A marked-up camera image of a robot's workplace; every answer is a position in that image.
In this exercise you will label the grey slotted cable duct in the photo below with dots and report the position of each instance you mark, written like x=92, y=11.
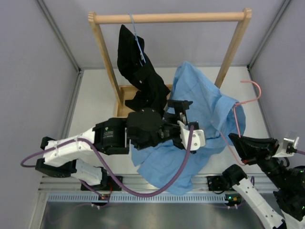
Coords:
x=128, y=198

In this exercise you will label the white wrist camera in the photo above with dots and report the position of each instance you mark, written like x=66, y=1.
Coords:
x=198, y=137
x=288, y=147

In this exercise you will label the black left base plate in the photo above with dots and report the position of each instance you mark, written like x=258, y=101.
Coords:
x=108, y=186

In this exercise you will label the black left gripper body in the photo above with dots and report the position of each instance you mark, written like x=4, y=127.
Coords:
x=170, y=130

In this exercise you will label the wooden clothes rack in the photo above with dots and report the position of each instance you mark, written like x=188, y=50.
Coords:
x=124, y=92

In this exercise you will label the black shirt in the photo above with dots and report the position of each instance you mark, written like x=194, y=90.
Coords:
x=152, y=91

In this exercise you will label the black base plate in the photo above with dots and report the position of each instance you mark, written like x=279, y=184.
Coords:
x=218, y=184
x=108, y=186

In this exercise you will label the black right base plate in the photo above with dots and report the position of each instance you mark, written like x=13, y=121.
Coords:
x=218, y=184

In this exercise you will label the light blue shirt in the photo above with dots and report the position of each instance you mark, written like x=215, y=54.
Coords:
x=217, y=115

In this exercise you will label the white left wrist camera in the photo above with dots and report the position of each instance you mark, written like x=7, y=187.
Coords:
x=198, y=137

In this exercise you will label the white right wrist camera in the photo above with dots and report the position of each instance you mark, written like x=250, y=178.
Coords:
x=288, y=147

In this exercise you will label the blue plastic hanger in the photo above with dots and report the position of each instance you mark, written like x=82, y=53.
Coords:
x=142, y=58

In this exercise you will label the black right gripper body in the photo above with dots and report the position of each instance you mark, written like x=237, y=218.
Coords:
x=272, y=166

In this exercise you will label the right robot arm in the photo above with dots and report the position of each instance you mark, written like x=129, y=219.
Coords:
x=280, y=203

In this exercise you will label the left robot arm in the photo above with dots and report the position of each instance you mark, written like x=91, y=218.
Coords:
x=142, y=129

